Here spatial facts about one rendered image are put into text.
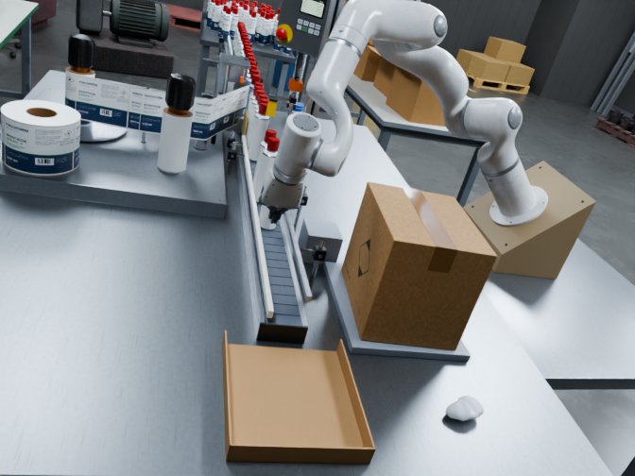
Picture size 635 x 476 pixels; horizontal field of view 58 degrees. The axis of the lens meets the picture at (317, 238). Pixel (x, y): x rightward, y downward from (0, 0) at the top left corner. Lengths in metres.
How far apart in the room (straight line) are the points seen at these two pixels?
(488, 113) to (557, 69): 9.40
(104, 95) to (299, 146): 0.90
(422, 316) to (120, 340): 0.65
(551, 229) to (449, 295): 0.67
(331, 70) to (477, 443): 0.87
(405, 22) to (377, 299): 0.68
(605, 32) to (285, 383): 10.63
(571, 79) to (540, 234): 9.53
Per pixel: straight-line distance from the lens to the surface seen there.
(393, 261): 1.23
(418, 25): 1.50
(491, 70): 10.22
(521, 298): 1.83
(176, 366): 1.20
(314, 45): 1.90
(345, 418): 1.17
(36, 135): 1.72
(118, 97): 2.03
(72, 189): 1.73
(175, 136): 1.80
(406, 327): 1.34
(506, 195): 1.92
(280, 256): 1.50
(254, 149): 2.04
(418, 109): 3.50
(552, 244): 1.95
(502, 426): 1.33
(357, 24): 1.44
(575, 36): 11.14
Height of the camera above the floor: 1.64
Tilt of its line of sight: 28 degrees down
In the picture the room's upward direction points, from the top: 15 degrees clockwise
